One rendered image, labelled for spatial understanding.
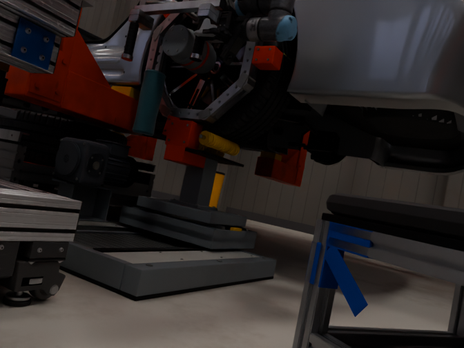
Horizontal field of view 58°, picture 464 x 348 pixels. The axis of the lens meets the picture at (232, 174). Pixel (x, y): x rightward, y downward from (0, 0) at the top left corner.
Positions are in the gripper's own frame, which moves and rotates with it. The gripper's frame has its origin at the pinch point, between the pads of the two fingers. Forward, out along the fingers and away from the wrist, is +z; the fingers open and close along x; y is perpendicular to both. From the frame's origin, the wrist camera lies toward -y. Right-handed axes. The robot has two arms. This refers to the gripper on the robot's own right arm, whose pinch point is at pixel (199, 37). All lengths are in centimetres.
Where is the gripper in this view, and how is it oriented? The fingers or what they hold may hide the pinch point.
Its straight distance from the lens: 155.5
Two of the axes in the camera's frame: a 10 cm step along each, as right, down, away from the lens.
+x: -4.9, -1.5, -8.6
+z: -8.5, -1.5, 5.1
